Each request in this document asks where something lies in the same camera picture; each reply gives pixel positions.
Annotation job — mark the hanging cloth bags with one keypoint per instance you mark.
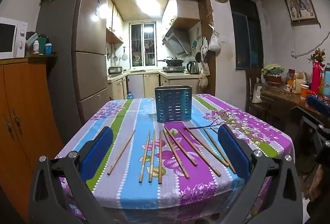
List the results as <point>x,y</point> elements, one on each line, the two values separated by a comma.
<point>203,77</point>

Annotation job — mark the green container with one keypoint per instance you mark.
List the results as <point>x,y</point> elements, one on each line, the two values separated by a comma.
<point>43,40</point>

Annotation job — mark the framed elephant picture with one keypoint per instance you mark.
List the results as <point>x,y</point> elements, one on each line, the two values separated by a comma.
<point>300,7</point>

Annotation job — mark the cream kitchen base cabinets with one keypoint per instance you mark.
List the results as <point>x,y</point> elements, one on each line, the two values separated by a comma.
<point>150,85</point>

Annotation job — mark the gas stove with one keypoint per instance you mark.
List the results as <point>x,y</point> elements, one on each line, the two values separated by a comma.
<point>174,69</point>

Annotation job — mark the kitchen ceiling light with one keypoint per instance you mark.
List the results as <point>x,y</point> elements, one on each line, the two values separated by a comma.
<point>148,2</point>

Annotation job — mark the floral striped tablecloth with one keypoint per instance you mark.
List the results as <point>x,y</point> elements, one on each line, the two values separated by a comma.
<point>144,195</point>

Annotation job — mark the white microwave oven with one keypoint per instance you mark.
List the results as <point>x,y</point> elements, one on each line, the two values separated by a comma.
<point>10,38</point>

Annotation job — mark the grey refrigerator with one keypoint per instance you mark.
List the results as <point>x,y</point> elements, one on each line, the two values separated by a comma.
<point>87,33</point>

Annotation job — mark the wall cabinet over hood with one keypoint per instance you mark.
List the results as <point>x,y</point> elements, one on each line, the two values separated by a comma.
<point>180,7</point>

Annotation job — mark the hanging white plastic bag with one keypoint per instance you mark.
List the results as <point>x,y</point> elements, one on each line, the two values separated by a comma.
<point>214,43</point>

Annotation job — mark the blue perforated metal utensil holder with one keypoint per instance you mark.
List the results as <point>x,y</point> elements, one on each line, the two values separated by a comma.
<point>173,105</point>

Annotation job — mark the dried flower bouquet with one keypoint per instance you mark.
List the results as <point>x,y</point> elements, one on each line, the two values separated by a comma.
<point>318,55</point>

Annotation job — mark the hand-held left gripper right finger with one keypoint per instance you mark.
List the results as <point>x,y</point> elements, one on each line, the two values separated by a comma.
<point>233,151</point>

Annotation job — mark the wooden chopstick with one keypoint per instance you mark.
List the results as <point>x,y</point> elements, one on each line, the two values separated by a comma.
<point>181,146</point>
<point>159,157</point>
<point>214,131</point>
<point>121,152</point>
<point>216,146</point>
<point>152,157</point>
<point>175,154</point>
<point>207,146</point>
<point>200,153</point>
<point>145,157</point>

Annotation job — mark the dark window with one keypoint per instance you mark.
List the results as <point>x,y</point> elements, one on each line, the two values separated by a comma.
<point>245,33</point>

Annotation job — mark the red thermos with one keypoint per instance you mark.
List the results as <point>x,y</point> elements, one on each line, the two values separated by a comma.
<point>316,77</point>

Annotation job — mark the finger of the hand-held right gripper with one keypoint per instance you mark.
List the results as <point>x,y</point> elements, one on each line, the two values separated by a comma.
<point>318,101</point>
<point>313,123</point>

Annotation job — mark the light blue face mask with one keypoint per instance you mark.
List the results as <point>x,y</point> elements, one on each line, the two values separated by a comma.
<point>31,38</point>

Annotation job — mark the black wok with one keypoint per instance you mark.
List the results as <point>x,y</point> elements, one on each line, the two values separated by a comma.
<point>174,61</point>

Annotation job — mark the blue water bottle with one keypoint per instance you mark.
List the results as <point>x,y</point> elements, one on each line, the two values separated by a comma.
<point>327,79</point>

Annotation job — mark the orange wooden cabinet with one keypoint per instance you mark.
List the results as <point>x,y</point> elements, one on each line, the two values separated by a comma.
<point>23,110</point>

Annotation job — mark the potted green plant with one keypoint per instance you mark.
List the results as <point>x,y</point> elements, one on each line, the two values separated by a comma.
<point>272,69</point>

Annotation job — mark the orange cup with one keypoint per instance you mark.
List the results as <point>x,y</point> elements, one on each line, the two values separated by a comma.
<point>304,92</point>

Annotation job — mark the refrigerator sticker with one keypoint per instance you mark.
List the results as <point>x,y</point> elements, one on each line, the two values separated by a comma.
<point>98,7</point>

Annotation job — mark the barred kitchen window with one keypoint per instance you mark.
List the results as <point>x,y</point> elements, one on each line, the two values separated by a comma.
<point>143,41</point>

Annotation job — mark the dark wooden side table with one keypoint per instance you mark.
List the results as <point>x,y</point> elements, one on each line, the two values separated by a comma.
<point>281,100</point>

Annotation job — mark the cream wall cabinets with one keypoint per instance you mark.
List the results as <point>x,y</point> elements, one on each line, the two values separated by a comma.
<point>113,23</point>

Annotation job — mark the dark wooden chair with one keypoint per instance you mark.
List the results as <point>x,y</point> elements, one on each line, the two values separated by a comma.
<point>250,85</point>

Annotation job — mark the steel electric kettle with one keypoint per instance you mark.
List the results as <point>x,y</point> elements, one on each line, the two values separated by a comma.
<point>192,67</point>

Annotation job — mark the steel range hood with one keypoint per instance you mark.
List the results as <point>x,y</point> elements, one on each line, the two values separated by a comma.
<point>176,41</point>

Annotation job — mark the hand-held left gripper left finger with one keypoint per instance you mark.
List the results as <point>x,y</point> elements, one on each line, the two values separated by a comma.
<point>99,151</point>

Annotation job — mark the hanging black pan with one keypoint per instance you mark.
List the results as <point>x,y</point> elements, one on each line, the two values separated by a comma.
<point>198,57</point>

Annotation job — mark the large water bottle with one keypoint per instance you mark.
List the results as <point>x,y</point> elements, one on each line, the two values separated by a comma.
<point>130,96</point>

